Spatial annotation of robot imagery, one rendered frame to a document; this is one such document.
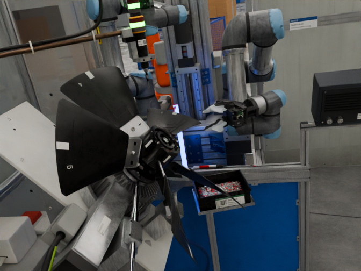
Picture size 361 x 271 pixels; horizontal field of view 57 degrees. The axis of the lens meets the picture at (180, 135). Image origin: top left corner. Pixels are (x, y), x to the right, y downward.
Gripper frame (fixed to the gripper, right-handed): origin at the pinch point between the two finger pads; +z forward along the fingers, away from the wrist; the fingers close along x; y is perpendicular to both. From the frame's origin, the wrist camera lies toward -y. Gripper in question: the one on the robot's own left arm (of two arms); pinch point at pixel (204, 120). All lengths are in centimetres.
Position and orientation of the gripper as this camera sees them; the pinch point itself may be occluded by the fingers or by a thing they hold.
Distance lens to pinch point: 124.5
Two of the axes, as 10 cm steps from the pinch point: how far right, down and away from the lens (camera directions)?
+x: 0.9, 8.8, 4.7
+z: -8.7, 3.0, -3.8
